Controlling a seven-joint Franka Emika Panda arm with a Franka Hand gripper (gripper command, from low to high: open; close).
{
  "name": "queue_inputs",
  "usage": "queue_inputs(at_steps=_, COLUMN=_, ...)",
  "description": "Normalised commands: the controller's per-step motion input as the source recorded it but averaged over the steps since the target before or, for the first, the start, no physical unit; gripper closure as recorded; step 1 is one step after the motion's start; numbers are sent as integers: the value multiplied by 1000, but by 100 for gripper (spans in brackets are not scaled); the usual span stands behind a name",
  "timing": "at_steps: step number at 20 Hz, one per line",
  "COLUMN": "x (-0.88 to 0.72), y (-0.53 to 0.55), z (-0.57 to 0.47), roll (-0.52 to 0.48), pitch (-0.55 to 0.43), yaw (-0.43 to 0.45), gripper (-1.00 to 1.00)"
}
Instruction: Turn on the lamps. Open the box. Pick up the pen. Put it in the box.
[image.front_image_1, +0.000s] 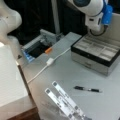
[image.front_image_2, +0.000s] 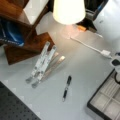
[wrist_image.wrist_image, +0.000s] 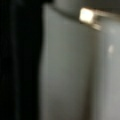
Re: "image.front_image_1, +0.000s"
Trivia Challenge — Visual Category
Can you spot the white cable with adapter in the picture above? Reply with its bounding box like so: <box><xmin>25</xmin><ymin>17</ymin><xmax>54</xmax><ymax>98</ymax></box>
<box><xmin>26</xmin><ymin>46</ymin><xmax>72</xmax><ymax>84</ymax></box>

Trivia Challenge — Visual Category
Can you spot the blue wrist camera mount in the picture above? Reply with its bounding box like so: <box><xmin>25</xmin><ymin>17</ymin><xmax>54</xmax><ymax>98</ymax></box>
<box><xmin>102</xmin><ymin>4</ymin><xmax>113</xmax><ymax>25</ymax></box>

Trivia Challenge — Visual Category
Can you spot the grey metal tray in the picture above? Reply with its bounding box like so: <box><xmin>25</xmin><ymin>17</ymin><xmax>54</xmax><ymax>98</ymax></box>
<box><xmin>22</xmin><ymin>29</ymin><xmax>61</xmax><ymax>57</ymax></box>

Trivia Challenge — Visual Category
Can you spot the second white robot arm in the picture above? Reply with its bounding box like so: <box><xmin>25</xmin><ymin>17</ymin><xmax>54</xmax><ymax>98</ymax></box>
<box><xmin>0</xmin><ymin>0</ymin><xmax>24</xmax><ymax>64</ymax></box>

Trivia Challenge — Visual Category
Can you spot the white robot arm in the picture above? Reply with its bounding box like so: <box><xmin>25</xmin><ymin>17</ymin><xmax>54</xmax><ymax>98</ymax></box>
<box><xmin>66</xmin><ymin>0</ymin><xmax>108</xmax><ymax>36</ymax></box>

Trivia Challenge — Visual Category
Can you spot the lower metal ruler strip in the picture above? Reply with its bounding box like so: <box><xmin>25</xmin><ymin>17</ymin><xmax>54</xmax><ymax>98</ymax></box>
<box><xmin>41</xmin><ymin>99</ymin><xmax>68</xmax><ymax>120</ymax></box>

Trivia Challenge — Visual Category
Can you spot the black pen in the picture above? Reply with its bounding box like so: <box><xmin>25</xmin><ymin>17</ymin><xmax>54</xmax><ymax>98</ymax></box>
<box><xmin>74</xmin><ymin>86</ymin><xmax>102</xmax><ymax>93</ymax></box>

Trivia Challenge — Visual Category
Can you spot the black lidded box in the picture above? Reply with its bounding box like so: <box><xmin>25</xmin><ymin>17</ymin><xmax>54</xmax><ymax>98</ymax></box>
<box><xmin>71</xmin><ymin>35</ymin><xmax>120</xmax><ymax>76</ymax></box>

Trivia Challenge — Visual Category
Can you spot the blue striped object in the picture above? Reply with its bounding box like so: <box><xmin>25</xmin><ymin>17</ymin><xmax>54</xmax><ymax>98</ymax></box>
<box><xmin>22</xmin><ymin>49</ymin><xmax>35</xmax><ymax>63</ymax></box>

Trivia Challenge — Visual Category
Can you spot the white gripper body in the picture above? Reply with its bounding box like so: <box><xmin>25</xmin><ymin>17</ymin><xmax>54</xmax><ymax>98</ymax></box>
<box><xmin>85</xmin><ymin>13</ymin><xmax>109</xmax><ymax>36</ymax></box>

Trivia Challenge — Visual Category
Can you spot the white foam block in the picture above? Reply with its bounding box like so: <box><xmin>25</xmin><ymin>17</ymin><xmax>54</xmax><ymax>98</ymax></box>
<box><xmin>0</xmin><ymin>45</ymin><xmax>28</xmax><ymax>107</ymax></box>

